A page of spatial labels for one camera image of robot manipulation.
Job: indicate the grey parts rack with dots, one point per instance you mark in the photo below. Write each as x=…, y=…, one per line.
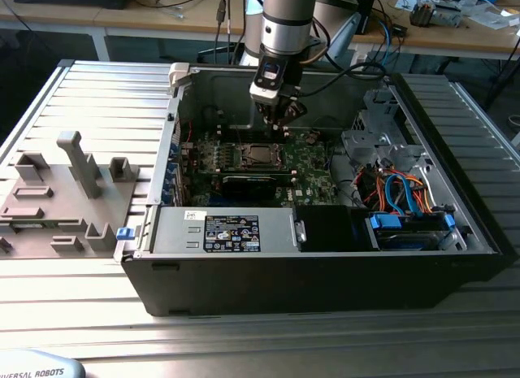
x=53, y=179

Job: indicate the grey power supply unit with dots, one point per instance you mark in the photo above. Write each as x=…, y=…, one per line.
x=174, y=231

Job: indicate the grey plastic case latch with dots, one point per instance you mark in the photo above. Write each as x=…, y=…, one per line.
x=178, y=75

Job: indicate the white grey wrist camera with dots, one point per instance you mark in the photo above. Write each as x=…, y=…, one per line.
x=264, y=91

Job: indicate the coin cell battery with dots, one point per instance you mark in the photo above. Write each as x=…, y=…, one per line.
x=311, y=138

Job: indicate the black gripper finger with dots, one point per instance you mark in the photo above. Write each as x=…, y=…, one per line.
x=269, y=111
x=292, y=109

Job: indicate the CPU socket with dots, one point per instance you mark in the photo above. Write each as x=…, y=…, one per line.
x=264, y=166

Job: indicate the black plastic bay cover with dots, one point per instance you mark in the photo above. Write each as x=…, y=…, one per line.
x=325, y=227

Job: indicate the metal drive cage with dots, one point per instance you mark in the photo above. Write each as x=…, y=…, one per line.
x=365, y=144

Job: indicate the blue plastic case latch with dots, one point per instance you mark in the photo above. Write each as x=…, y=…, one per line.
x=125, y=234

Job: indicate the green motherboard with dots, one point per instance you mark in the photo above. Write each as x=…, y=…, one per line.
x=313, y=179

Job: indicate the black graphics card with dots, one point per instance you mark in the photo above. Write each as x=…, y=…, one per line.
x=252, y=187

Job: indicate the black PC case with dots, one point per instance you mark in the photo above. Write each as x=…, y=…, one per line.
x=284, y=284

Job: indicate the small finned heatsink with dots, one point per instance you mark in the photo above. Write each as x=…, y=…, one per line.
x=420, y=14

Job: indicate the hard disk in blue carrier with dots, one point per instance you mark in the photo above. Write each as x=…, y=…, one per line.
x=384, y=224

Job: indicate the silver green CPU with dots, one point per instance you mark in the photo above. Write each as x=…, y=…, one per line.
x=261, y=153

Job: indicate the wooden desk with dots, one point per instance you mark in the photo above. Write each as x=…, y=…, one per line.
x=447, y=40
x=142, y=22

